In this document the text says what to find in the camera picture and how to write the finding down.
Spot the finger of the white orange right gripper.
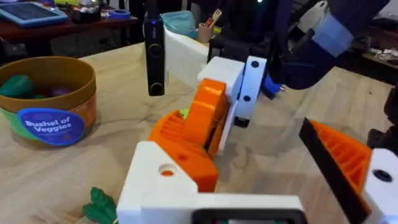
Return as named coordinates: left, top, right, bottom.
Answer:
left=183, top=55, right=246, bottom=159

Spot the bare white left gripper left finger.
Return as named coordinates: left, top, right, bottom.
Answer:
left=116, top=141, right=200, bottom=224

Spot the white orange left gripper right finger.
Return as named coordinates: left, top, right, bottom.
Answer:
left=298, top=117, right=398, bottom=224

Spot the orange ribbed wedge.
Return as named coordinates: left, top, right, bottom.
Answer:
left=148, top=110, right=220, bottom=193

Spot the blue electric screwdriver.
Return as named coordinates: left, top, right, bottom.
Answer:
left=260, top=73, right=289, bottom=101

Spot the green leafy vegetable toy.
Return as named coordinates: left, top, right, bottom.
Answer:
left=81, top=186, right=119, bottom=224

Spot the upright flat right wrist plate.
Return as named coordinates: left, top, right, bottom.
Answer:
left=163, top=27, right=210, bottom=91

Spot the tan cup with utensils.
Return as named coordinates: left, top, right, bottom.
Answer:
left=197, top=8, right=223, bottom=44

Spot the teal soft bag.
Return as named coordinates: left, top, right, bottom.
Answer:
left=159, top=10, right=197, bottom=37

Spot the brown toy tub with vegetables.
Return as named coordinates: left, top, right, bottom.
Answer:
left=0, top=55, right=98, bottom=147

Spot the blue tape roll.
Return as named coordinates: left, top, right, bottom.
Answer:
left=108, top=8, right=132, bottom=21

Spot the black box with clutter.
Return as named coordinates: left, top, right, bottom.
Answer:
left=70, top=4, right=102, bottom=25

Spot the dark brown side table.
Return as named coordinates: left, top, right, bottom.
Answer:
left=0, top=15, right=140, bottom=58

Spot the blue tablet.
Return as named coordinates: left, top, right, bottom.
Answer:
left=0, top=1, right=68, bottom=28

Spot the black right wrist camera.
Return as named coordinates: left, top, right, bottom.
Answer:
left=142, top=0, right=166, bottom=97

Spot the pale cable heap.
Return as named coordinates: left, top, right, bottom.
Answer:
left=374, top=47, right=398, bottom=65

